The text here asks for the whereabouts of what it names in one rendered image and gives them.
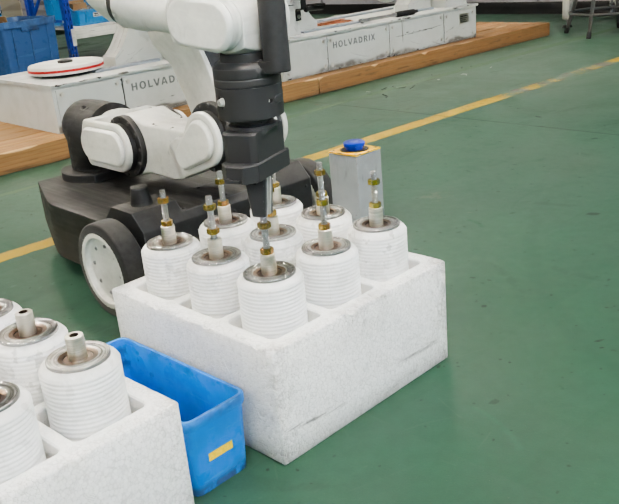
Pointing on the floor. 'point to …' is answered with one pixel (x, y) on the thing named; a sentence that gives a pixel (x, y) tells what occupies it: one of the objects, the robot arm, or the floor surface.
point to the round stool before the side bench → (604, 14)
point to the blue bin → (194, 411)
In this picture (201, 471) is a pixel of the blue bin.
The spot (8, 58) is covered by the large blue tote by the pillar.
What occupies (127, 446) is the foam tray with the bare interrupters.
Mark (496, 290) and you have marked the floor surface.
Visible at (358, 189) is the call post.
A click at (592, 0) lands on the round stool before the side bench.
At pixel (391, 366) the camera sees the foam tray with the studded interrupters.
